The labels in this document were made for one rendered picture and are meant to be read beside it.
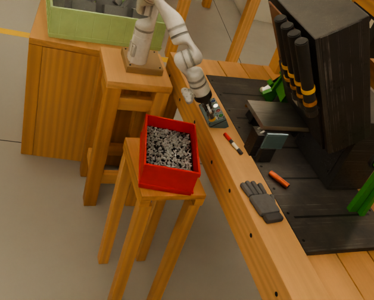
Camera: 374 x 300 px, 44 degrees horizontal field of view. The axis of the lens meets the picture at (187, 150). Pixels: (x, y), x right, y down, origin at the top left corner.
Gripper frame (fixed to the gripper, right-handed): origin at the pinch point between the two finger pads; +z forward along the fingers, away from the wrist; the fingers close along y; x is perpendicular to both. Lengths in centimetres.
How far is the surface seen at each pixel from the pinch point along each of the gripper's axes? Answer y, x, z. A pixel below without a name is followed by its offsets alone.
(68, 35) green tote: 83, 48, -17
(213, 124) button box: -2.3, 0.5, 3.2
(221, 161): -22.1, 4.2, 4.4
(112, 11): 100, 23, -11
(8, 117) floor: 117, 116, 34
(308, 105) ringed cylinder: -43, -27, -26
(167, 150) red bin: -16.5, 21.8, -7.6
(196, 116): 9.6, 5.5, 6.3
